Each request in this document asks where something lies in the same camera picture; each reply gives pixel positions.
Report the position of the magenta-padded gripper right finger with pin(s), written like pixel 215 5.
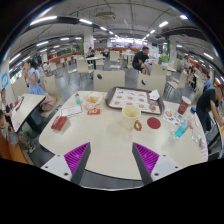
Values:
pixel 146 158

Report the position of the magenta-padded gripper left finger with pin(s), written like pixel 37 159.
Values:
pixel 77 158

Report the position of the clear water bottle blue cap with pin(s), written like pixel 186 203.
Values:
pixel 181 128

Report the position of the flat round red coaster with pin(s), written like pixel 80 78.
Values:
pixel 154 123

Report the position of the red flat box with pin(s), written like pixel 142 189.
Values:
pixel 59 122

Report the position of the white printed card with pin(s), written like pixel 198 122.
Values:
pixel 71 110

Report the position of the red sauce packet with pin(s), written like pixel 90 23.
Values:
pixel 94 111

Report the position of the clear plastic packet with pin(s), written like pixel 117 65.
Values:
pixel 197 136

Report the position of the small teal bottle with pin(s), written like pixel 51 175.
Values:
pixel 78 100

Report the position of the paper wrapper with fries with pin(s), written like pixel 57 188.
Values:
pixel 91 100

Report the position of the printed paper tray liner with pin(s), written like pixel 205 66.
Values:
pixel 133 98

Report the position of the pink bag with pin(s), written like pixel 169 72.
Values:
pixel 48 102

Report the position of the white paper napkin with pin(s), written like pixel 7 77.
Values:
pixel 154 95

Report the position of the red paper cup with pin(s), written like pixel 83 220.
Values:
pixel 184 106

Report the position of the white dining table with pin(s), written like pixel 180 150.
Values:
pixel 28 105
pixel 95 58

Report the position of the person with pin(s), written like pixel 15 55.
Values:
pixel 140 59
pixel 90 52
pixel 33 81
pixel 207 82
pixel 4 100
pixel 205 101
pixel 192 73

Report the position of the group of beige chairs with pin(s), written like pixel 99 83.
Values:
pixel 82 65

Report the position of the group of ceiling lights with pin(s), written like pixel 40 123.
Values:
pixel 43 20

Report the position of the ceiling air conditioner unit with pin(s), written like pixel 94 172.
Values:
pixel 106 15

